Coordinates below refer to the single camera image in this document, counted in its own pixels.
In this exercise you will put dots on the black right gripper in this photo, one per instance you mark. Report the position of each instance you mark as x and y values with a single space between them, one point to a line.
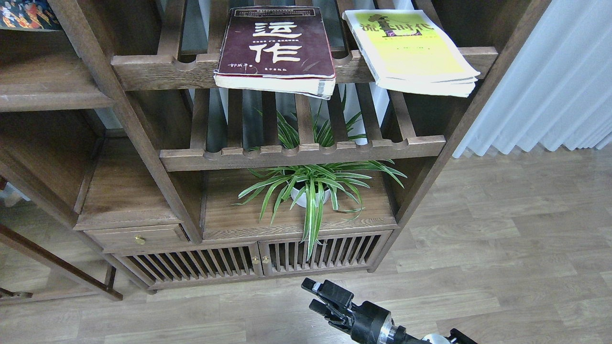
367 323

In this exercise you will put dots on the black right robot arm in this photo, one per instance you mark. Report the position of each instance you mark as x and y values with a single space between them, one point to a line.
402 337

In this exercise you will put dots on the white plant pot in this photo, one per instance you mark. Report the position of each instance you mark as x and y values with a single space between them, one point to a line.
301 200

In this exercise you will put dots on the brass drawer knob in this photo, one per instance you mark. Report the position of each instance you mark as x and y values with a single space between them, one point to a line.
139 240

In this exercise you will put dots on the dark wooden bookshelf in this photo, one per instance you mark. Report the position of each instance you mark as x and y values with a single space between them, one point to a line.
110 126

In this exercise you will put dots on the maroon book white characters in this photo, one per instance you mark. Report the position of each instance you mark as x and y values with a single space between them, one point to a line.
278 49

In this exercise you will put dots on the yellow cover book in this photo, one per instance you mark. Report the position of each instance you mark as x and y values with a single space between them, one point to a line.
406 52

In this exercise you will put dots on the white pleated curtain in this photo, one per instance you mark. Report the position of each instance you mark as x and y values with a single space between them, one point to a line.
558 90

